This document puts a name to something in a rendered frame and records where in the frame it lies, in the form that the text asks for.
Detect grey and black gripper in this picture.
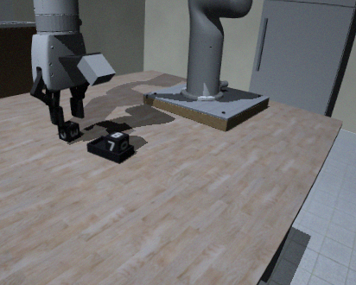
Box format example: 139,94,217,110
30,31,90,127

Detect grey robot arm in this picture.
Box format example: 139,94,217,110
33,0,253,101

